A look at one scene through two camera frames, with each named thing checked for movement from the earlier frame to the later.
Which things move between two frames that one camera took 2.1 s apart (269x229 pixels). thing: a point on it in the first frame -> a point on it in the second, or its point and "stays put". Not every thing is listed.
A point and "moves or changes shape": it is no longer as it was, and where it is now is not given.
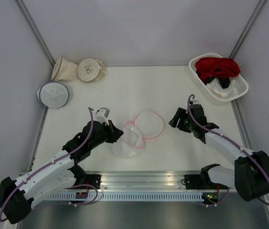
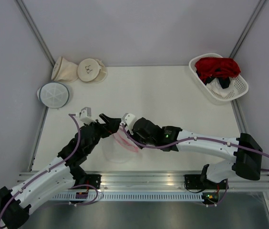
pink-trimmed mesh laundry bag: (148, 125) moves or changes shape
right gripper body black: (185, 124) -> (138, 138)
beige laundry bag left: (65, 70) stays put
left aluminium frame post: (33, 27) stays put
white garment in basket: (216, 84) stays put
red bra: (216, 67) stays put
